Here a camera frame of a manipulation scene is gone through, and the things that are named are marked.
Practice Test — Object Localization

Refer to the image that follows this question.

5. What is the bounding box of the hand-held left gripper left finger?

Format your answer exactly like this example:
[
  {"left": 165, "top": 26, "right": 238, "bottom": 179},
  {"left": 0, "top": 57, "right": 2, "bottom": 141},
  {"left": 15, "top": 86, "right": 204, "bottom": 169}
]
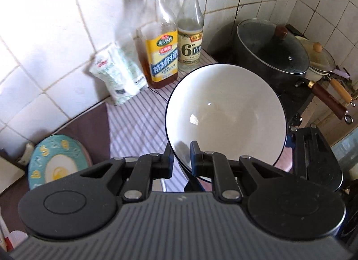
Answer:
[{"left": 80, "top": 143, "right": 175, "bottom": 204}]

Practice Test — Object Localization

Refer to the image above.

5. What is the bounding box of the small white plastic object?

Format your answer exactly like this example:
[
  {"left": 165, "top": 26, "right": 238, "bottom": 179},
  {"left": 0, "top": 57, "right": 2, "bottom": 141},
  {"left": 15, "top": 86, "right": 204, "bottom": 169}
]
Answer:
[{"left": 15, "top": 143, "right": 36, "bottom": 165}]

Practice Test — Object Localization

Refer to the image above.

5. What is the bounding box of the white appliance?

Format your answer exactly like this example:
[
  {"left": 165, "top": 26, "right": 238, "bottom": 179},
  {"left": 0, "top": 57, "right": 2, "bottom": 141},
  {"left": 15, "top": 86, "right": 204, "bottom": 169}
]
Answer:
[{"left": 0, "top": 156, "right": 26, "bottom": 191}]

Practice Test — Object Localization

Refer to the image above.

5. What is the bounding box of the purple striped cloth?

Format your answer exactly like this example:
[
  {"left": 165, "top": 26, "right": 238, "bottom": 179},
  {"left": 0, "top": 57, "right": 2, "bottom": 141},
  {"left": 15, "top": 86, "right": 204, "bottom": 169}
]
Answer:
[{"left": 108, "top": 49, "right": 219, "bottom": 193}]

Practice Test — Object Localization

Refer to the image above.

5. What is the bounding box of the red striped cloth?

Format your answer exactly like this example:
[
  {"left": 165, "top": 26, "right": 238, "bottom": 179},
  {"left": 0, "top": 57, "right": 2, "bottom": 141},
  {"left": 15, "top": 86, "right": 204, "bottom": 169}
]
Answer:
[{"left": 0, "top": 215, "right": 29, "bottom": 260}]

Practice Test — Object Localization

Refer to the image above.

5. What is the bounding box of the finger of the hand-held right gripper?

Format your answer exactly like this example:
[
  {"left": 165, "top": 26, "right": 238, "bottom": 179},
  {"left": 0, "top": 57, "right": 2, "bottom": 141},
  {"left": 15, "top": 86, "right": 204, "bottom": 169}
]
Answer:
[{"left": 287, "top": 124, "right": 326, "bottom": 177}]

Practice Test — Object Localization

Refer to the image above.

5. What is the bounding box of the brown table mat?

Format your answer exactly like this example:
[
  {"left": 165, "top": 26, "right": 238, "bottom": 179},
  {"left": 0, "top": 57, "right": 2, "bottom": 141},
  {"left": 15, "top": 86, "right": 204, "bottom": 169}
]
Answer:
[{"left": 0, "top": 103, "right": 113, "bottom": 235}]

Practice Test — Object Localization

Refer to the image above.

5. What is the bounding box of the white salt bag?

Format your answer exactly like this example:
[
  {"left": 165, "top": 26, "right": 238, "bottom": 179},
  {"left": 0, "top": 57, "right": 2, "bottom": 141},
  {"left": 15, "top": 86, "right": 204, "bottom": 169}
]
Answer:
[{"left": 89, "top": 42, "right": 148, "bottom": 107}]

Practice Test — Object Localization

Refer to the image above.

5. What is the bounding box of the lavender utensil handle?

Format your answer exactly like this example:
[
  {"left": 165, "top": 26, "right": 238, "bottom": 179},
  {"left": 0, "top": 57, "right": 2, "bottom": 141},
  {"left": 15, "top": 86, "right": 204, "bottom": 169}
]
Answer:
[{"left": 333, "top": 68, "right": 351, "bottom": 79}]

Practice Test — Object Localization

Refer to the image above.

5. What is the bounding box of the black cooking pot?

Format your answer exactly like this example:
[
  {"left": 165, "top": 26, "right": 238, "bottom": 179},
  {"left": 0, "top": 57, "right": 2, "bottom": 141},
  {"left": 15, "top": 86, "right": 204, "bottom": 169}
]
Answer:
[{"left": 233, "top": 19, "right": 353, "bottom": 124}]

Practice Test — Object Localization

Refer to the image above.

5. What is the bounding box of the pink cloth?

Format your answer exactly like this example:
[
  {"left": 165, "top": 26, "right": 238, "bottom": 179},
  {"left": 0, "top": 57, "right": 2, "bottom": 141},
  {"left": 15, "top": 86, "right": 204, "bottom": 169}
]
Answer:
[{"left": 275, "top": 148, "right": 294, "bottom": 174}]

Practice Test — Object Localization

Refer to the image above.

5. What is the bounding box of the small cream saucepan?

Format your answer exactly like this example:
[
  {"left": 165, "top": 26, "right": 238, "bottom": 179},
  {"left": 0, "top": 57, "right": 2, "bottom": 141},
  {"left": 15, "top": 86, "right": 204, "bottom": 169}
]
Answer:
[{"left": 303, "top": 64, "right": 354, "bottom": 107}]

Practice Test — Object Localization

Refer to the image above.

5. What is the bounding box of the large white bowl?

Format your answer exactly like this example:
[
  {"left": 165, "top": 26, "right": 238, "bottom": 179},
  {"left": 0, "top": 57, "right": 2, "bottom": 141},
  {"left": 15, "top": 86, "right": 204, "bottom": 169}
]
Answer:
[{"left": 164, "top": 64, "right": 288, "bottom": 184}]

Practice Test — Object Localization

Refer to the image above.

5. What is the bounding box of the teal fried egg plate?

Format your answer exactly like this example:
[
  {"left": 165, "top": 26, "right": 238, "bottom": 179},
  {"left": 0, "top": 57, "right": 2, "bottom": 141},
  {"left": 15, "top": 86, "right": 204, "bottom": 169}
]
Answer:
[{"left": 27, "top": 134, "right": 90, "bottom": 192}]

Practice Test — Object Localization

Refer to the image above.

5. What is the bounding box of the clear vinegar bottle yellow cap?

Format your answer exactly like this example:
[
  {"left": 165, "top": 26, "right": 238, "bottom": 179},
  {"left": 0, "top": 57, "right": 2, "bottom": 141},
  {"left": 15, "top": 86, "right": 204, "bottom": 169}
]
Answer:
[{"left": 177, "top": 0, "right": 204, "bottom": 72}]

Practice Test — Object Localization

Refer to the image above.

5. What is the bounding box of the cooking oil bottle yellow label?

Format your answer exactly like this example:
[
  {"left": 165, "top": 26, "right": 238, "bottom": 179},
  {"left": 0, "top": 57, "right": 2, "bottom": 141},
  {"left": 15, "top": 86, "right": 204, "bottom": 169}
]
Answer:
[{"left": 136, "top": 0, "right": 179, "bottom": 89}]

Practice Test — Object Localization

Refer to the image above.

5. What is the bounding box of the black gas stove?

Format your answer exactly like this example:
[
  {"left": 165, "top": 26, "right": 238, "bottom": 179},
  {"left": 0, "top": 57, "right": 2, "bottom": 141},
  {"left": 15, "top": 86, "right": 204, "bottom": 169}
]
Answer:
[{"left": 277, "top": 81, "right": 317, "bottom": 127}]

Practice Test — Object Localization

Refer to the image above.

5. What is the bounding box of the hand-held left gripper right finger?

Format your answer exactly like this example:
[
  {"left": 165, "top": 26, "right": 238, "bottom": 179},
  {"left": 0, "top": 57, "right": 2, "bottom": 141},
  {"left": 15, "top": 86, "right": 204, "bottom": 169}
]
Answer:
[{"left": 190, "top": 140, "right": 284, "bottom": 202}]

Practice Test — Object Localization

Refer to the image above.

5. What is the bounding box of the cream saucepan lid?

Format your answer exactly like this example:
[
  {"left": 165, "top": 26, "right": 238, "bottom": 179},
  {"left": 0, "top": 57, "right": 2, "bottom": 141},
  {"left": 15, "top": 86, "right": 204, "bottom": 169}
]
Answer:
[{"left": 299, "top": 38, "right": 336, "bottom": 75}]

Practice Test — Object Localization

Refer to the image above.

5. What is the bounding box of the glass pot lid wooden knob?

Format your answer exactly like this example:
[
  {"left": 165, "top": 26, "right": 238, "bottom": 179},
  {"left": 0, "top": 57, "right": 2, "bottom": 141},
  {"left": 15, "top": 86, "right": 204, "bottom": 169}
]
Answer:
[{"left": 237, "top": 19, "right": 310, "bottom": 75}]

